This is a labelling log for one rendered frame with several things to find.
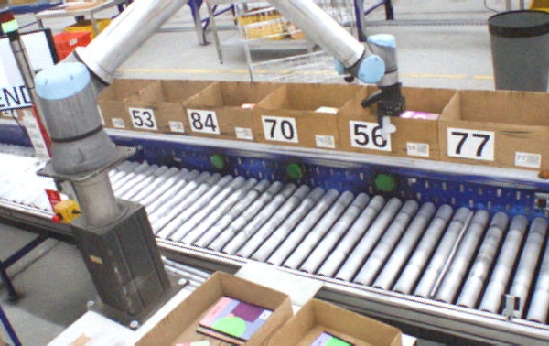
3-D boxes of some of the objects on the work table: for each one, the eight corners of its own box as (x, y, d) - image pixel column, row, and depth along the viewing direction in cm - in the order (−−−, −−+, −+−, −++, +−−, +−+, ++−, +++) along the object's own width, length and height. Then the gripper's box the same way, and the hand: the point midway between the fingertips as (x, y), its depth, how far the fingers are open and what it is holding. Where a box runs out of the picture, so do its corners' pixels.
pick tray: (136, 376, 155) (125, 351, 150) (224, 294, 180) (217, 269, 176) (210, 417, 138) (201, 391, 134) (296, 320, 164) (291, 294, 159)
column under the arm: (134, 332, 171) (99, 245, 156) (83, 308, 186) (48, 226, 171) (190, 282, 189) (164, 198, 174) (139, 264, 204) (111, 185, 189)
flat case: (251, 345, 156) (250, 340, 155) (199, 327, 166) (198, 323, 165) (276, 313, 165) (275, 309, 164) (225, 298, 175) (224, 294, 175)
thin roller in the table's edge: (166, 262, 205) (166, 258, 204) (225, 282, 189) (223, 277, 188) (163, 265, 204) (162, 261, 203) (221, 286, 187) (220, 281, 186)
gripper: (393, 89, 192) (398, 145, 202) (405, 77, 200) (410, 131, 210) (370, 88, 196) (376, 143, 206) (382, 76, 205) (388, 129, 215)
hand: (385, 133), depth 209 cm, fingers open, 5 cm apart
